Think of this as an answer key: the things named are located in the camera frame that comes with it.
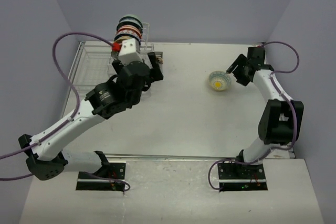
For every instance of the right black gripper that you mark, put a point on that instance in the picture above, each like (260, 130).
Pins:
(242, 60)

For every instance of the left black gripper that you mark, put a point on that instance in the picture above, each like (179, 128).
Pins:
(155, 74)

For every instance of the yellow teal patterned bowl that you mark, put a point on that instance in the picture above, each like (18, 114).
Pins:
(219, 80)

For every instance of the pink leaf patterned bowl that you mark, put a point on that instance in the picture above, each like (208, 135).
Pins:
(115, 53)

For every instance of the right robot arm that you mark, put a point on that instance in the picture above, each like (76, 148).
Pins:
(280, 123)

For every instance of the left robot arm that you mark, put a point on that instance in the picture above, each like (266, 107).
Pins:
(47, 156)

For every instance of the brown cutlery bundle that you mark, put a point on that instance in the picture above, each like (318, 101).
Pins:
(159, 60)

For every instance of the grey cutlery holder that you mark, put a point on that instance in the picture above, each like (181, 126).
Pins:
(159, 53)

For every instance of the yellow star patterned bowl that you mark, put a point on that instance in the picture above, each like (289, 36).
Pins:
(117, 44)

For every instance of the dark teal white bowl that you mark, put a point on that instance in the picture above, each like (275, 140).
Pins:
(119, 36)

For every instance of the salmon pink patterned bowl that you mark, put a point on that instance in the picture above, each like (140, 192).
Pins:
(127, 29)

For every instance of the black rimmed bowl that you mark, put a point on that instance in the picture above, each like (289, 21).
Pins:
(132, 22)

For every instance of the pale green bowl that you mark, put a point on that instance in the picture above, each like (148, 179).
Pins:
(130, 16)

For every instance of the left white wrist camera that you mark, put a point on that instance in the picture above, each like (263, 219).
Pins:
(129, 51)

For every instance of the white wire dish rack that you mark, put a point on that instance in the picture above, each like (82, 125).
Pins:
(92, 65)

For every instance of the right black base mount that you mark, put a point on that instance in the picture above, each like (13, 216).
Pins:
(235, 177)

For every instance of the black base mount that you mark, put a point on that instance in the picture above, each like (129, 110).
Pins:
(235, 177)
(116, 171)

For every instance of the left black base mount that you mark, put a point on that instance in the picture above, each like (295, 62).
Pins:
(116, 171)

